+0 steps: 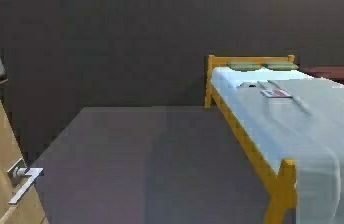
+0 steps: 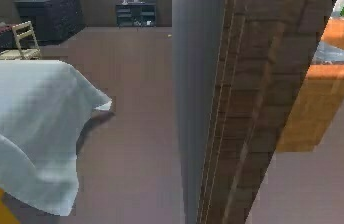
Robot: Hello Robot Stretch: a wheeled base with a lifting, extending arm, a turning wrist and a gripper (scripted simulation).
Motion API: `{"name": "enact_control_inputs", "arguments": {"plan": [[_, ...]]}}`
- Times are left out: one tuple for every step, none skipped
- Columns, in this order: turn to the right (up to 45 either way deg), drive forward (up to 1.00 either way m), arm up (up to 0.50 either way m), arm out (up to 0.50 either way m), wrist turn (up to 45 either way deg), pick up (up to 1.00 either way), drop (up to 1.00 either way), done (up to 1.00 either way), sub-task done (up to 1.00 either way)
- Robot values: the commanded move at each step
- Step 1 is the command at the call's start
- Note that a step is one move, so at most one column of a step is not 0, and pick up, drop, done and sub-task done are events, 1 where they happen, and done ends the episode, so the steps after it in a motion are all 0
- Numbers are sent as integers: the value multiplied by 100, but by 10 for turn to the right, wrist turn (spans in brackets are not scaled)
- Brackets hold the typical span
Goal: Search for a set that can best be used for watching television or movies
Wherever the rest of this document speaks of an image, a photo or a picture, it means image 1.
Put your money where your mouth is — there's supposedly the green pillow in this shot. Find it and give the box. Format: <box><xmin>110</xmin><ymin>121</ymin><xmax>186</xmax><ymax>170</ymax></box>
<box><xmin>263</xmin><ymin>60</ymin><xmax>300</xmax><ymax>72</ymax></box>
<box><xmin>227</xmin><ymin>60</ymin><xmax>264</xmax><ymax>72</ymax></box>

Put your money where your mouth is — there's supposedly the red and white book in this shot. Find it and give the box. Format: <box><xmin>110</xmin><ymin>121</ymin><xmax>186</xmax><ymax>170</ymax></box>
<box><xmin>259</xmin><ymin>88</ymin><xmax>294</xmax><ymax>99</ymax></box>

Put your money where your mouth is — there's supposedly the yellow wooden bed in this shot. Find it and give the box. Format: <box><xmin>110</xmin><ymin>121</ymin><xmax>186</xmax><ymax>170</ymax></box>
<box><xmin>204</xmin><ymin>54</ymin><xmax>344</xmax><ymax>224</ymax></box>

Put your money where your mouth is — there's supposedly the dark red side table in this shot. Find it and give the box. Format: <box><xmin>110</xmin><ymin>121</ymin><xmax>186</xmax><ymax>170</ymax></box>
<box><xmin>301</xmin><ymin>60</ymin><xmax>344</xmax><ymax>92</ymax></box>

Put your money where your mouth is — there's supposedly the silver door handle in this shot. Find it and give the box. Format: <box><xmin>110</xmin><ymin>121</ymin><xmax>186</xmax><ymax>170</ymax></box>
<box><xmin>6</xmin><ymin>157</ymin><xmax>44</xmax><ymax>206</ymax></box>

